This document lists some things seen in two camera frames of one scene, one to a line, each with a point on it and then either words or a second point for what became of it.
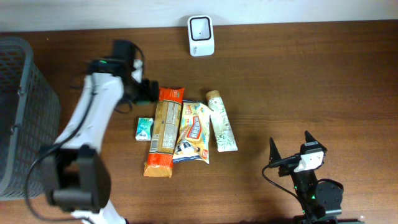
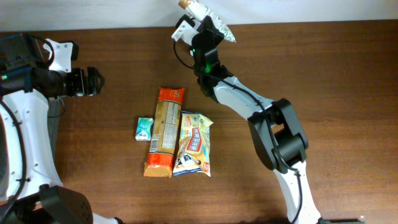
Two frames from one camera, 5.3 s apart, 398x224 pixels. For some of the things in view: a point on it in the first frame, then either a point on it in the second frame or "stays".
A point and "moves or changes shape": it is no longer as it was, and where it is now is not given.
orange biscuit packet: [160, 162] stays
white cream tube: [226, 139] -> [198, 10]
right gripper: [292, 166] -> [208, 30]
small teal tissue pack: [143, 130] stays
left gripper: [149, 92] -> [80, 81]
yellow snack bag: [193, 141] moves or changes shape
